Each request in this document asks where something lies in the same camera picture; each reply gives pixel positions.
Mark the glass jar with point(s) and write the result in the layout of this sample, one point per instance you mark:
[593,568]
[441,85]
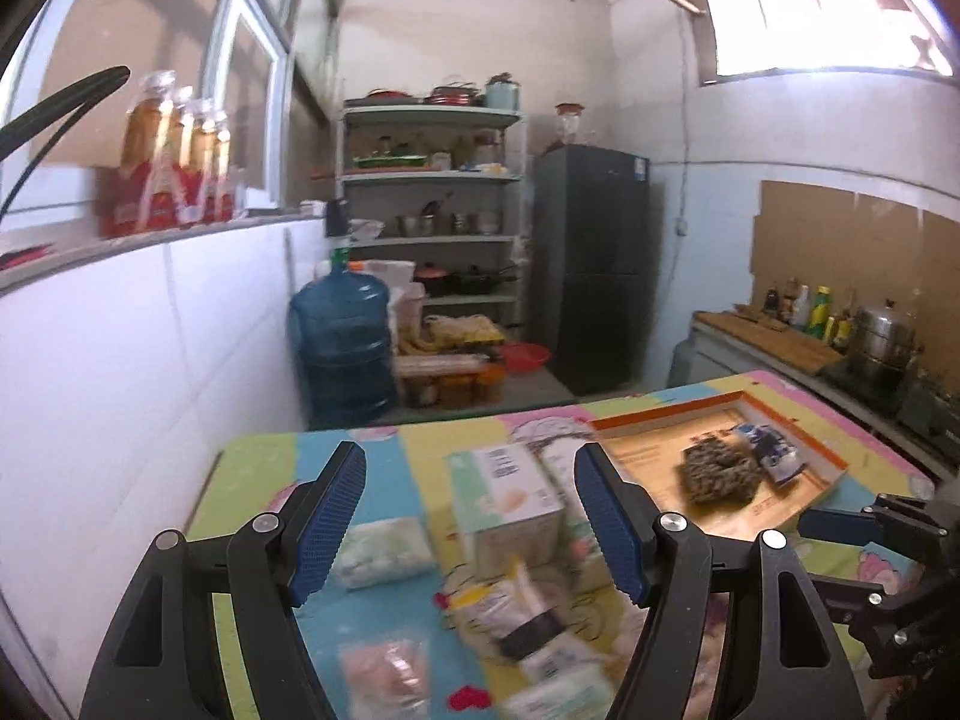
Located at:
[570,124]

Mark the barred window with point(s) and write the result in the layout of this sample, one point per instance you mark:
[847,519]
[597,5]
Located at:
[817,7]

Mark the black water pump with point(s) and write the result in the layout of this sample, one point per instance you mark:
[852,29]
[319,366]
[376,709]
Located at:
[337,221]

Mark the colourful printed tablecloth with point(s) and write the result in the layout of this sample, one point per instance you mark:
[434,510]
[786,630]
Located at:
[420,480]

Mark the red lidded pot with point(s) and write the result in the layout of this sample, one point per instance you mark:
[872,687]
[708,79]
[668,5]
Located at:
[431,279]

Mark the grey metal shelf rack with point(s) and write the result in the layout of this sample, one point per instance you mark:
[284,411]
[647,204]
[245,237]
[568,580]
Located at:
[435,176]

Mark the yellow bag of food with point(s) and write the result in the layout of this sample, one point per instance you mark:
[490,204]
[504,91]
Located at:
[457,330]

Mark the green tray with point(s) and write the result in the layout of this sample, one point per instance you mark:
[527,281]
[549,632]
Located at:
[390,161]

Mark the brown cardboard sheet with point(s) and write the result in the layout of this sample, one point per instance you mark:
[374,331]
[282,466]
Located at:
[840,240]

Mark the pink packet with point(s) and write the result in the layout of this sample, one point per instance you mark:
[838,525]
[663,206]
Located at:
[386,679]

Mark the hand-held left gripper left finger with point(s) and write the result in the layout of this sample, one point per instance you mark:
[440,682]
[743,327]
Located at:
[328,521]

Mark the white green packet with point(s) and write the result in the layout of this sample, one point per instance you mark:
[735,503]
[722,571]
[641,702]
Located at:
[559,682]

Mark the blue water jug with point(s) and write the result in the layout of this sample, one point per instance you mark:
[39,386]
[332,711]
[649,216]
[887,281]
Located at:
[341,345]

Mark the red pan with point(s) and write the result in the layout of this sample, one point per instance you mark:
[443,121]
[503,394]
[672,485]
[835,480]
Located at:
[454,94]

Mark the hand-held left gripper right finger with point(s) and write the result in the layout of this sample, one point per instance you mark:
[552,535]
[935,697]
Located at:
[611,525]

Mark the blue white snack packet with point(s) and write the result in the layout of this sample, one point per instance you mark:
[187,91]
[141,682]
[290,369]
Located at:
[772,454]

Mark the white green tissue pack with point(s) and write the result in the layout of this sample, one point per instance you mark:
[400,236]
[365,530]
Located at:
[382,551]

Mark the row of oil bottles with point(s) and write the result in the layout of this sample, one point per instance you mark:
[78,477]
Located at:
[165,180]

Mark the white sack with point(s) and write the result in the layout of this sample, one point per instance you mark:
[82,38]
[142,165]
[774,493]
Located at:
[386,285]

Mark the green white carton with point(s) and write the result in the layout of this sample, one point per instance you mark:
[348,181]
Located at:
[502,495]

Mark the black induction cooker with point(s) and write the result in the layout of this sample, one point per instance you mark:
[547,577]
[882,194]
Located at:
[862,382]

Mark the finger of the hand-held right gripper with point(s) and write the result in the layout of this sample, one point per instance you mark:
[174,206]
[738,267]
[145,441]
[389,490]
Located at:
[832,526]
[862,600]

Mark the black wok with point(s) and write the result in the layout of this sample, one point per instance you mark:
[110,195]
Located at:
[476,281]

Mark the red basin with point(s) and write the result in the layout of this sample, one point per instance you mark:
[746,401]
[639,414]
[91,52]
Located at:
[525,356]

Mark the steel steamer pot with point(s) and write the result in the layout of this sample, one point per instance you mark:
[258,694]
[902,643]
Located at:
[881,337]

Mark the teal pot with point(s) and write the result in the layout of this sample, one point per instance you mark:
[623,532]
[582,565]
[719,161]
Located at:
[502,94]

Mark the row of condiment bottles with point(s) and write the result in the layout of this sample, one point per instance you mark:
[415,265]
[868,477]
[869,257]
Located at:
[814,311]

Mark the aluminium sliding window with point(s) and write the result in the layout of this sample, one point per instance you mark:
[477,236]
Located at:
[150,37]

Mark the wooden cutting board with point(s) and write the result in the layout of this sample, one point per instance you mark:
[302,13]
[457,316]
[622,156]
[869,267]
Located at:
[772,341]

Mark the kitchen counter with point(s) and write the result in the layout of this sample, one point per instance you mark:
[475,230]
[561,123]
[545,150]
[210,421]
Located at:
[720,360]

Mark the red black tool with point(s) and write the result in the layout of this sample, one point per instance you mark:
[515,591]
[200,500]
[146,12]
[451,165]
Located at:
[22,255]

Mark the dark grey fridge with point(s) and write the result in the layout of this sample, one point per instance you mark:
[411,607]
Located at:
[592,270]

